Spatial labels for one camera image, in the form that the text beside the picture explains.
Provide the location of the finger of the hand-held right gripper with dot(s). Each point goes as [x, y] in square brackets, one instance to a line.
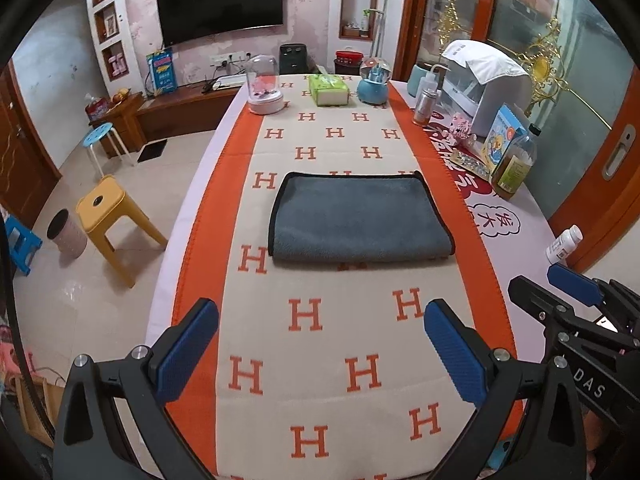
[540, 300]
[572, 280]

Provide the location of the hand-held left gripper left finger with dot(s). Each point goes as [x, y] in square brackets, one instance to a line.
[187, 352]

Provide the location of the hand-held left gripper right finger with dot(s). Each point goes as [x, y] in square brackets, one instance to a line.
[456, 355]

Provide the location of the grey towel with black trim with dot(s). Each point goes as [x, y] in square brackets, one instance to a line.
[357, 217]

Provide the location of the white pill bottle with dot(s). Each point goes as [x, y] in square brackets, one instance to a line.
[564, 245]

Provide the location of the white tablecloth with red print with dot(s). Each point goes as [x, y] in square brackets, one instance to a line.
[520, 240]

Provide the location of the orange and beige printed blanket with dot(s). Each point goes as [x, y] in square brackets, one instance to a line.
[345, 310]

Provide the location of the amber liquid bottle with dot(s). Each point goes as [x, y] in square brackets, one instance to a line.
[515, 165]

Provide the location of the yellow plastic stool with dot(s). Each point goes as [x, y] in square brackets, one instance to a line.
[112, 220]

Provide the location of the foil blister pack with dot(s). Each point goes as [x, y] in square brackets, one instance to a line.
[472, 162]

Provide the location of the colourful cartoon box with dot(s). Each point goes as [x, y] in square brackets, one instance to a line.
[502, 135]

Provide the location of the pink waste bin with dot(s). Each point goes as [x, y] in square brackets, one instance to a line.
[66, 234]

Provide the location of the pink flower ornament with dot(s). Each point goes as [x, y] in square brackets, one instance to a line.
[461, 127]

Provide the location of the small blue step stool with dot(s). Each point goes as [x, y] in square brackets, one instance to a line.
[20, 247]

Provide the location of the black floor mat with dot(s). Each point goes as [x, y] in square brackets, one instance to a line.
[151, 151]

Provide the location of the white countertop appliance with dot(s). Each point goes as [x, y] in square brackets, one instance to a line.
[487, 92]

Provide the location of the metal spray bottle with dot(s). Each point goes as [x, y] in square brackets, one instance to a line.
[423, 107]

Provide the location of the blue round stool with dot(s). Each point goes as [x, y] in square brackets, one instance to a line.
[102, 140]

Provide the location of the wooden television cabinet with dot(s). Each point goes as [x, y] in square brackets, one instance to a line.
[165, 110]

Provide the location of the white wash bottle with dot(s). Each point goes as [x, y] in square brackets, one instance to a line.
[440, 74]

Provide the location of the pale teal pot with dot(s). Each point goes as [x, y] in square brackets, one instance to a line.
[419, 80]

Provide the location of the red snack bag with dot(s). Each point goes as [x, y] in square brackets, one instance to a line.
[97, 106]

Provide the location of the blue snow globe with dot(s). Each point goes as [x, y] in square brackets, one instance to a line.
[374, 85]

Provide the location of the glass dome lamp white base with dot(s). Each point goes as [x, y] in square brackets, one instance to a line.
[263, 87]

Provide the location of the blue printed box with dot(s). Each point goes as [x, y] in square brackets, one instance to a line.
[162, 72]

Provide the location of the green tissue box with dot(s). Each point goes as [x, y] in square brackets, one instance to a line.
[327, 90]

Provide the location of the red pot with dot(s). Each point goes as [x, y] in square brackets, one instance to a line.
[347, 61]

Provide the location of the black speaker box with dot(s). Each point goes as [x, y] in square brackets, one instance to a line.
[292, 58]

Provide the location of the black television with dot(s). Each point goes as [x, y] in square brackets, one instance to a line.
[220, 2]

